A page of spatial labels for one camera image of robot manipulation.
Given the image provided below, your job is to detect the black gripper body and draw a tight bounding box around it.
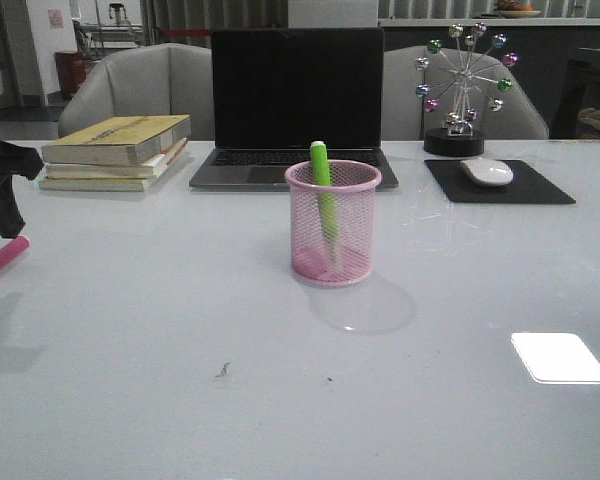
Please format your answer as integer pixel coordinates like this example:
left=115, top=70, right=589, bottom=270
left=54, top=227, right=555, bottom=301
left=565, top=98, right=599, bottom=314
left=0, top=140, right=43, bottom=238

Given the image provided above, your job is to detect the pink marker pen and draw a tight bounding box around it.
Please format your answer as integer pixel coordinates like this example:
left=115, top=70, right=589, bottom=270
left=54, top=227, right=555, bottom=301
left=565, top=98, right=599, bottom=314
left=0, top=236, right=30, bottom=271

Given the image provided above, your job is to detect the green marker pen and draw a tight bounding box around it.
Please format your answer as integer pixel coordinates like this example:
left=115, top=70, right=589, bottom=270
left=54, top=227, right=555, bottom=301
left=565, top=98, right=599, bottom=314
left=310, top=140, right=342, bottom=267

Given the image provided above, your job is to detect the pink mesh pen holder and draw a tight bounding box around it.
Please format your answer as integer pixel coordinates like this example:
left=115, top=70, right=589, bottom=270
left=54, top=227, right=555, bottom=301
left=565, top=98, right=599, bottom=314
left=285, top=160, right=381, bottom=286

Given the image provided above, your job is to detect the bottom yellow book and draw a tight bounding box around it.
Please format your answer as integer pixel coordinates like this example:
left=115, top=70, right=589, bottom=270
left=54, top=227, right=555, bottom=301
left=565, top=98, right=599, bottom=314
left=38, top=151, right=184, bottom=192

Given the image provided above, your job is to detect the yellow book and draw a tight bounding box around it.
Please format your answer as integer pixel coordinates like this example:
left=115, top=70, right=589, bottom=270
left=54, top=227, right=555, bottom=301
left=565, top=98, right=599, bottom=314
left=38, top=151, right=184, bottom=192
left=41, top=114, right=191, bottom=166

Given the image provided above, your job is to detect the yellow top book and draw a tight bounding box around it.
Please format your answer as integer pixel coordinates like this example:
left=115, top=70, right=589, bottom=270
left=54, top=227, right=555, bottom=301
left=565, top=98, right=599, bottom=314
left=41, top=114, right=191, bottom=166

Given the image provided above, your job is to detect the red bin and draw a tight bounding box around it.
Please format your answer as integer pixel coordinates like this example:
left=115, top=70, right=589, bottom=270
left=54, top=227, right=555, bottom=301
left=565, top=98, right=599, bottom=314
left=54, top=51, right=86, bottom=100

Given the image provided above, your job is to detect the metal trolley table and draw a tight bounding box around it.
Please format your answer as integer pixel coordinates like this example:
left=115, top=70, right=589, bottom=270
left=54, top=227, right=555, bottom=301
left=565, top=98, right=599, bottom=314
left=73, top=19, right=145, bottom=60

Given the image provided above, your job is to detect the left grey armchair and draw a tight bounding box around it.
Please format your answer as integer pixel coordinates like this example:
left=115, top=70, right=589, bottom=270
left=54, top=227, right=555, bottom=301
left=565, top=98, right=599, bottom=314
left=58, top=43, right=215, bottom=140

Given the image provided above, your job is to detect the grey armchair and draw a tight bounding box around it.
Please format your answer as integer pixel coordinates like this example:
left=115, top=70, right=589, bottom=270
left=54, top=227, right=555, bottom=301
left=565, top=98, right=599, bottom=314
left=381, top=45, right=549, bottom=140
left=58, top=43, right=215, bottom=140

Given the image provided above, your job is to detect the red barrier belt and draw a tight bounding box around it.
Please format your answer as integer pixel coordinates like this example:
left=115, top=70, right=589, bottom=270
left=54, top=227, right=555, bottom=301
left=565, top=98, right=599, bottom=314
left=159, top=28, right=212, bottom=37

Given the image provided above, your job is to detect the grey laptop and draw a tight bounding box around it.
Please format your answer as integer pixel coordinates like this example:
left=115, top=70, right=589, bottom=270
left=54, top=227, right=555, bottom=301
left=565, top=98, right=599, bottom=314
left=189, top=27, right=398, bottom=191

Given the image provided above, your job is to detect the right grey armchair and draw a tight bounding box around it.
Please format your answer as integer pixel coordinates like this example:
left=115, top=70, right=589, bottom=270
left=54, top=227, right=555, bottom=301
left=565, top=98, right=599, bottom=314
left=381, top=45, right=549, bottom=140

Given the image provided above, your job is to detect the ferris wheel desk toy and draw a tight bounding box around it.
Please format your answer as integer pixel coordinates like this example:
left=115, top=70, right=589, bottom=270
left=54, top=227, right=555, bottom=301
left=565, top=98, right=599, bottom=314
left=414, top=21, right=519, bottom=157

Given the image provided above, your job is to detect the white computer mouse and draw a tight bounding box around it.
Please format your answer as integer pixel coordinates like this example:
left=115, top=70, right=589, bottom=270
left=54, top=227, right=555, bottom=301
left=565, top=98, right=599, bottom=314
left=460, top=157, right=514, bottom=187

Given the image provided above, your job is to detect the black mouse pad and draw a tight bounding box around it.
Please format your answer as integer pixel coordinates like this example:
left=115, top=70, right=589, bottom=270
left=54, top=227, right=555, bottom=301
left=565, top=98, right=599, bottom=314
left=424, top=159, right=576, bottom=205

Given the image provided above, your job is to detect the fruit bowl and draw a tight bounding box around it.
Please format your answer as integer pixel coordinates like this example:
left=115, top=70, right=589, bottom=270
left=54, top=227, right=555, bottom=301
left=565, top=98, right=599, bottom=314
left=494, top=0, right=542, bottom=19

